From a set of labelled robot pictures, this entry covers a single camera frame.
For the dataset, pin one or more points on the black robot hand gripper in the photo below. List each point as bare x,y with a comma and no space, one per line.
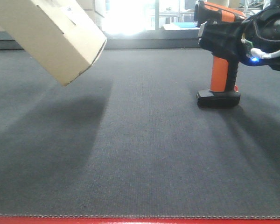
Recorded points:
259,39

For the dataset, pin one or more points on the orange black barcode scanner gun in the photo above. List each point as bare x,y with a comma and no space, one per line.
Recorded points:
223,92

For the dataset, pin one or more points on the brown cardboard package box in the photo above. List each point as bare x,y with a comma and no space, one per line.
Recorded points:
63,49

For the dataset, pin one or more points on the stacked background cardboard boxes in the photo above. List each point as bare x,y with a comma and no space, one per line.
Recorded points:
95,9

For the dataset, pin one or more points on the dark grey fabric mat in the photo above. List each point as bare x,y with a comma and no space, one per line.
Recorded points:
127,139

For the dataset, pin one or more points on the white barcode label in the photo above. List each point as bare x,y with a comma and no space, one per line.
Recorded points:
75,15

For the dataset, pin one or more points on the red metal table frame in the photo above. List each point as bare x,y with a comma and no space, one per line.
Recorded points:
100,220

